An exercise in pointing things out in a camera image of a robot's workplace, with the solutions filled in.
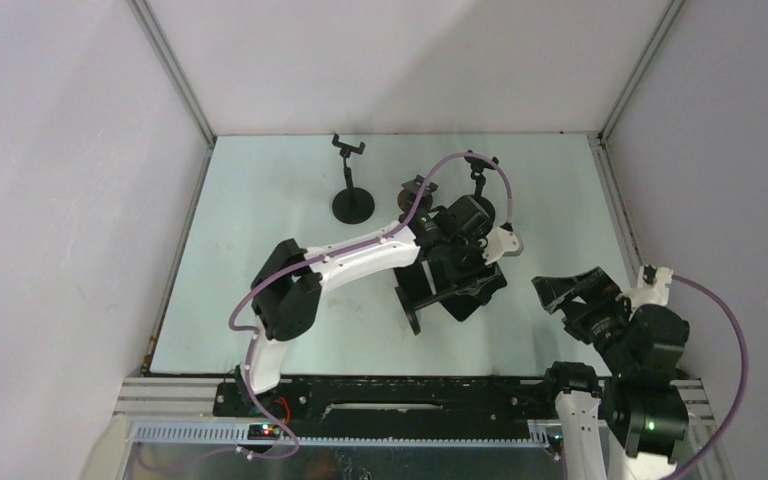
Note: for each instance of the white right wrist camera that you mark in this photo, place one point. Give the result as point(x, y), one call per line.
point(652, 288)

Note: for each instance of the grey cable duct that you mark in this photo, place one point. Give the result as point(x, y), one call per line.
point(238, 435)

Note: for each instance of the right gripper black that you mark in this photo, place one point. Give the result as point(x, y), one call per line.
point(595, 286)

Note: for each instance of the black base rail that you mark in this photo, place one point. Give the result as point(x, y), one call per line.
point(403, 408)

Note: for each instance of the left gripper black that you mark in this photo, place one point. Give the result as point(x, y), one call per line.
point(459, 278)

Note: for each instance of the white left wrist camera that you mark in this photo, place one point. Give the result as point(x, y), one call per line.
point(502, 241)

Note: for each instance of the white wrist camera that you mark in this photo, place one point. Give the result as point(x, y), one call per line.
point(502, 241)
point(652, 288)

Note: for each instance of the brown round phone stand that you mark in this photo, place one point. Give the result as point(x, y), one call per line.
point(409, 193)

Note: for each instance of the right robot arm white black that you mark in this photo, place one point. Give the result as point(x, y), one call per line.
point(630, 425)

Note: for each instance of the black round-base phone stand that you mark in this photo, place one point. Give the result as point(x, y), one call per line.
point(477, 175)

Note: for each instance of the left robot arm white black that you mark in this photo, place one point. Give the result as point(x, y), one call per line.
point(287, 290)

